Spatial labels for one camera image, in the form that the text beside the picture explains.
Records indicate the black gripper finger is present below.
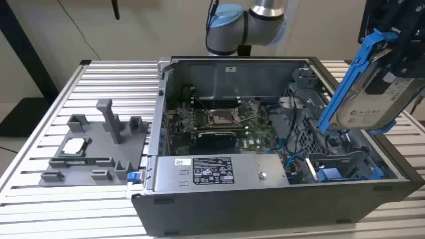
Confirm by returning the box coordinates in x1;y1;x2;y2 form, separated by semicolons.
366;32;425;95
356;0;378;45

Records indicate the hard disk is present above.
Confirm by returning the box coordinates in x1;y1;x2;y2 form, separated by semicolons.
316;28;425;136

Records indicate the disk bay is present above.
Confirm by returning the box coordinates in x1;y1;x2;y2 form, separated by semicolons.
304;148;399;185

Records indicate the black RAM slot bank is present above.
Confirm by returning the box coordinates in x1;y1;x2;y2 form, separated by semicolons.
190;96;242;107

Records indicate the perforated metal drive cage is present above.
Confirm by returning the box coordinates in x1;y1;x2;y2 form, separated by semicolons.
277;82;375;162

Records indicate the metal socket cover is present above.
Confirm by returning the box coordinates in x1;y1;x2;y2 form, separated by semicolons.
234;103;261;122

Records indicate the green motherboard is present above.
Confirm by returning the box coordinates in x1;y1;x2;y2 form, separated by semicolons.
165;99;277;156

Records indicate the CPU socket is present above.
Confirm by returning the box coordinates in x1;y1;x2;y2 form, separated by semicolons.
206;109;238;127

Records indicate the thin locking lever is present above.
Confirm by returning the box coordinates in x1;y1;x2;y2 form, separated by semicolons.
194;96;211;111

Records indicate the black graphics card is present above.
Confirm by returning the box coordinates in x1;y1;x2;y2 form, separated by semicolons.
190;130;238;153

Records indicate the black power supply label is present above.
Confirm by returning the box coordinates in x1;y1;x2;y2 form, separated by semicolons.
191;156;235;185

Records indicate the black hanging rod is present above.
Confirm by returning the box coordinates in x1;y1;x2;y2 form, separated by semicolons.
110;0;121;21

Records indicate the black open PC case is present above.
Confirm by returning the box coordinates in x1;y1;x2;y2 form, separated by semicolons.
130;56;425;237

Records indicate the silver power supply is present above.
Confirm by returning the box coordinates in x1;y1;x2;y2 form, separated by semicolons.
151;153;287;193

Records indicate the grey parts rack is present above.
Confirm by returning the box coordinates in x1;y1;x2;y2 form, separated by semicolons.
38;99;150;187

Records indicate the green RAM stick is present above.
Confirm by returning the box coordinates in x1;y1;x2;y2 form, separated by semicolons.
57;157;110;165

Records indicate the silver CPU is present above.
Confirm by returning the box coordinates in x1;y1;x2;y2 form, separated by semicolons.
62;138;87;154

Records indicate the long black wire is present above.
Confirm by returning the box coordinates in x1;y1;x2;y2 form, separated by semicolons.
284;87;320;149

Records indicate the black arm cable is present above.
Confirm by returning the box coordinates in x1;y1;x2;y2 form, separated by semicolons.
206;0;219;28

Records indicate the blue disk wire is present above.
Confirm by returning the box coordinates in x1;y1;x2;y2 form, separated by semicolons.
283;153;300;175
266;145;300;153

